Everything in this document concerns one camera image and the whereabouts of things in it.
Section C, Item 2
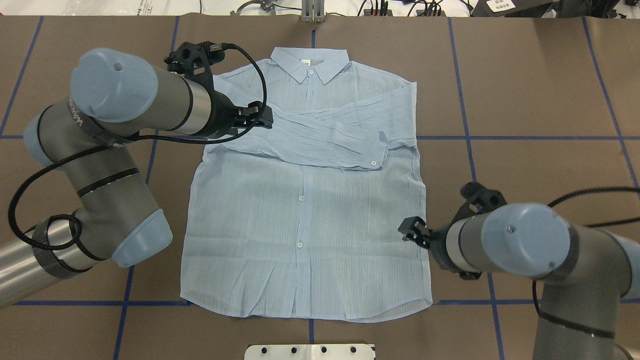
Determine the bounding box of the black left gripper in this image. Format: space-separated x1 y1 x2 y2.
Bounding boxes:
207 90 274 140

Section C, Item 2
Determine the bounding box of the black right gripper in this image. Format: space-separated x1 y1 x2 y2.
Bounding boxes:
398 216 462 273

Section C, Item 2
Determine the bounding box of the light blue button shirt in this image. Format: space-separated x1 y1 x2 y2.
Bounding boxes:
180 47 434 323

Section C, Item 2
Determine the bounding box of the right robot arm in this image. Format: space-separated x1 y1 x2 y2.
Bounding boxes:
398 203 640 360

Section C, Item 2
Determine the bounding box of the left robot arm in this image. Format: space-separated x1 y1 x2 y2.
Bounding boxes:
1 41 274 308

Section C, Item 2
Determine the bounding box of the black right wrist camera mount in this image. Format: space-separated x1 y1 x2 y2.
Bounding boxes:
455 182 507 220

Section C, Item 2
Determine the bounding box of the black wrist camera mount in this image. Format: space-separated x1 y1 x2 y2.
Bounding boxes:
455 182 507 220
163 41 226 81

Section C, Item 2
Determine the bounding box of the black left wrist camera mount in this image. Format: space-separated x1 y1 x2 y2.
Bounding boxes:
163 41 226 81

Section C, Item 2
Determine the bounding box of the aluminium frame post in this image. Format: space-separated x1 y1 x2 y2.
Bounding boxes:
301 0 326 23

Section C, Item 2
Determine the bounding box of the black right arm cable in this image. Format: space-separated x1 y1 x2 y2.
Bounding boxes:
532 187 640 316

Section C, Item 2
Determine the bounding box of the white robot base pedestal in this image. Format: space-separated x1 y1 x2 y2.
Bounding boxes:
244 342 377 360

